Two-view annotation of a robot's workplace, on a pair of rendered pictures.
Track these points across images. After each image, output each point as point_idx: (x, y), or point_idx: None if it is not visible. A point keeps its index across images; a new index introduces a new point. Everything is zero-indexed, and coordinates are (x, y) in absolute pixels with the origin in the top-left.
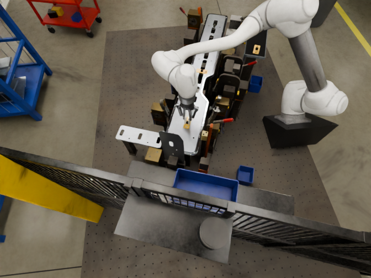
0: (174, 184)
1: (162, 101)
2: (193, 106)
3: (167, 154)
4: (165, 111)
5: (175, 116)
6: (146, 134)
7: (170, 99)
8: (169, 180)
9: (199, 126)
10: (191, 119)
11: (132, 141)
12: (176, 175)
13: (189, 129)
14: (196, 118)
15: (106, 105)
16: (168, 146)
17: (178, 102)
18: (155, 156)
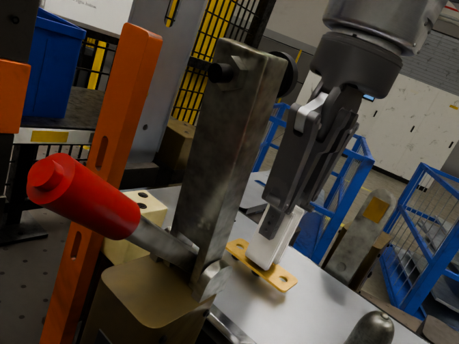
0: (54, 15)
1: (382, 188)
2: (317, 85)
3: (158, 115)
4: (344, 235)
5: (314, 269)
6: (262, 192)
7: (426, 327)
8: (81, 112)
9: (216, 297)
10: (276, 302)
11: (255, 173)
12: (70, 23)
13: (222, 258)
14: (276, 322)
15: (406, 323)
16: (173, 44)
17: (401, 328)
18: (175, 124)
